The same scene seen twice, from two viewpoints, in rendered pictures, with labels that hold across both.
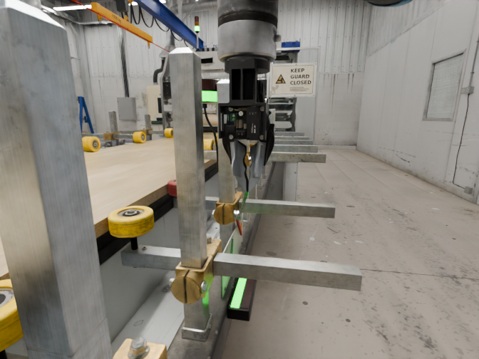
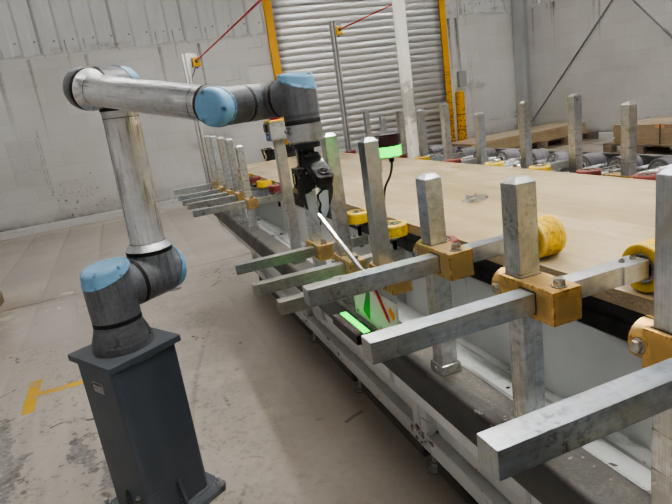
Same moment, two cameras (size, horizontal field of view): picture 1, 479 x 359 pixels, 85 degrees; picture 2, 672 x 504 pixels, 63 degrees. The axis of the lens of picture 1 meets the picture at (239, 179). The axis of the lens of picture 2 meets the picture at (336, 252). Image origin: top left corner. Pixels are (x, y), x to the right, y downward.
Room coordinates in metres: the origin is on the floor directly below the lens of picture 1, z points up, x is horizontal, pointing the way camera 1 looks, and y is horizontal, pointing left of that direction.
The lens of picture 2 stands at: (1.67, -0.67, 1.25)
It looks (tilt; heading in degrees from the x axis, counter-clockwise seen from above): 15 degrees down; 151
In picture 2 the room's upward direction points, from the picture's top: 8 degrees counter-clockwise
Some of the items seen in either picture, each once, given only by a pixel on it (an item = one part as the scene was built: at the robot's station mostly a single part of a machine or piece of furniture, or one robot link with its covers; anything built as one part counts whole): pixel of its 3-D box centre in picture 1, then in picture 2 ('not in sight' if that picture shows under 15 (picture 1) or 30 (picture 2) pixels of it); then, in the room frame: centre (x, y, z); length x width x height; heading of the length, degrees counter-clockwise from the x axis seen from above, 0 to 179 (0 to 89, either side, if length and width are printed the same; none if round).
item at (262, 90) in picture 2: not in sight; (259, 101); (0.34, -0.07, 1.28); 0.12 x 0.12 x 0.09; 27
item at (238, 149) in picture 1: (237, 167); (320, 205); (0.44, 0.00, 1.00); 0.06 x 0.03 x 0.09; 170
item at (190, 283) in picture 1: (199, 267); (349, 263); (0.42, 0.07, 0.82); 0.14 x 0.06 x 0.05; 170
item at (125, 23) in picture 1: (127, 25); not in sight; (5.16, 1.99, 2.65); 1.71 x 0.09 x 0.32; 171
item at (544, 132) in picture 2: not in sight; (515, 137); (-4.84, 6.82, 0.23); 2.41 x 0.77 x 0.17; 82
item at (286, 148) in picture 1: (259, 147); (526, 299); (1.17, -0.09, 0.95); 0.50 x 0.04 x 0.04; 80
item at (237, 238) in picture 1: (234, 248); (374, 309); (0.61, 0.01, 0.75); 0.26 x 0.01 x 0.10; 170
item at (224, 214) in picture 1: (228, 206); (389, 275); (0.67, 0.03, 0.85); 0.14 x 0.06 x 0.05; 170
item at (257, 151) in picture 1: (255, 168); (309, 208); (0.43, -0.03, 1.00); 0.06 x 0.03 x 0.09; 170
